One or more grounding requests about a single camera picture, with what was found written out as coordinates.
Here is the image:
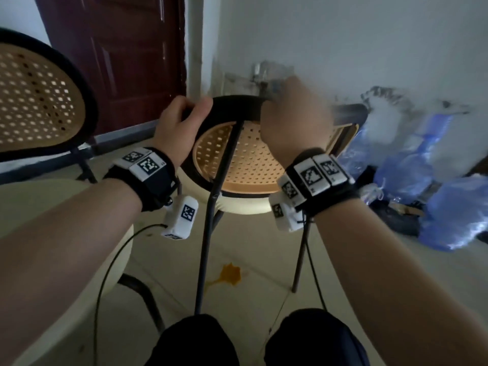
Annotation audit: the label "white left wrist tracker box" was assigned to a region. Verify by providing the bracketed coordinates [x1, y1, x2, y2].
[161, 195, 200, 240]

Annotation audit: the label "cream seat cane back chair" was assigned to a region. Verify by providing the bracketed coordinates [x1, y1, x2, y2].
[0, 27, 167, 366]
[179, 94, 369, 316]

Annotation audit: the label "person's left hand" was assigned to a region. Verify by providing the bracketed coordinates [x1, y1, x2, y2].
[150, 96, 214, 170]

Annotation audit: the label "black plastic bag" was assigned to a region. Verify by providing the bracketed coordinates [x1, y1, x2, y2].
[370, 200, 424, 237]

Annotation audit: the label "person's right forearm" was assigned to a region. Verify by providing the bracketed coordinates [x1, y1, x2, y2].
[314, 198, 488, 366]

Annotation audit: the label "person's dark trousers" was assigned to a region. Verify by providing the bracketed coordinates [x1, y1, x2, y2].
[144, 308, 371, 366]

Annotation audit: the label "person's right hand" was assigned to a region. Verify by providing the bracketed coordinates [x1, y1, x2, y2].
[259, 76, 336, 168]

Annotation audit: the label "black left wristband with markers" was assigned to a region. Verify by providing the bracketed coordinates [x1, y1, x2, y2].
[103, 147, 180, 213]

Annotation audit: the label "black left tracker cable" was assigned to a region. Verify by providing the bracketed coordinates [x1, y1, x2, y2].
[93, 223, 168, 366]

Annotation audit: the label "person's left forearm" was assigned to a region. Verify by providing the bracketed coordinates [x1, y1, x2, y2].
[0, 178, 144, 366]

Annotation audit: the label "white right wrist tracker box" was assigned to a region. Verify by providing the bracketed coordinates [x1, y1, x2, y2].
[268, 194, 306, 234]

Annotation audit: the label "dark red wooden door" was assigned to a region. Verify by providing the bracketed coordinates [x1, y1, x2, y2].
[33, 0, 188, 136]

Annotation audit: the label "black right wristband with markers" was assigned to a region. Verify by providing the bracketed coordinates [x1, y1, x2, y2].
[276, 148, 361, 218]

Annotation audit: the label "blue plastic bag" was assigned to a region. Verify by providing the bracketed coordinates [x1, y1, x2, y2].
[419, 175, 488, 252]
[373, 112, 454, 204]

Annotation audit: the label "white wrist tracker box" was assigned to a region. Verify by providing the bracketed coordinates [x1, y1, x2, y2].
[268, 194, 306, 234]
[161, 195, 200, 240]

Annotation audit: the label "black wristband with markers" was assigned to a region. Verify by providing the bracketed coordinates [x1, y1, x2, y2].
[103, 147, 180, 213]
[276, 148, 361, 218]

